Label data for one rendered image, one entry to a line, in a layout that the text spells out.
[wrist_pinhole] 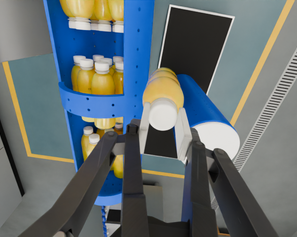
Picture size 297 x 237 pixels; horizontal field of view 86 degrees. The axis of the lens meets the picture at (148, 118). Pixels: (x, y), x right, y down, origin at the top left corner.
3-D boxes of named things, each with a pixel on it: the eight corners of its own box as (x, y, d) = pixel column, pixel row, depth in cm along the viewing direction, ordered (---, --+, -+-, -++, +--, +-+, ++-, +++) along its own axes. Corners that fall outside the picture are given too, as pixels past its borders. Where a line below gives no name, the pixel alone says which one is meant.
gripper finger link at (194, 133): (192, 155, 14) (227, 162, 13) (186, 126, 18) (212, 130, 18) (188, 168, 14) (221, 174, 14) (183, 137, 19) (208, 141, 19)
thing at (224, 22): (143, 146, 204) (142, 154, 190) (168, 6, 133) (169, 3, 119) (182, 152, 206) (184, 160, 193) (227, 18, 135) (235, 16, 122)
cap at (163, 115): (151, 97, 21) (150, 101, 20) (179, 102, 21) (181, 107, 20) (147, 122, 23) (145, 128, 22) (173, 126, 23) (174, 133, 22)
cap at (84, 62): (79, 64, 50) (78, 58, 49) (92, 64, 51) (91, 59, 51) (81, 67, 47) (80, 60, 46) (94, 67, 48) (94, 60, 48)
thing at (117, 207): (111, 201, 111) (105, 225, 97) (111, 198, 109) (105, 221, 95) (125, 202, 111) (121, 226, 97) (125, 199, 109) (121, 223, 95)
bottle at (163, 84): (151, 64, 37) (141, 83, 21) (180, 69, 37) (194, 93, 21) (146, 92, 40) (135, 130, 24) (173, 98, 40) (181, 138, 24)
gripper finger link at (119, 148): (134, 160, 14) (101, 155, 14) (140, 130, 19) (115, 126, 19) (136, 146, 14) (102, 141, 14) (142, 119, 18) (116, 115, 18)
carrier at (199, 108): (160, 83, 149) (174, 107, 160) (165, 138, 72) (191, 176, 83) (188, 67, 141) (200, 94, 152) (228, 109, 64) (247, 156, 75)
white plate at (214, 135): (167, 139, 71) (167, 138, 72) (192, 177, 82) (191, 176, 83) (228, 111, 63) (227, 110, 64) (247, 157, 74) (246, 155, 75)
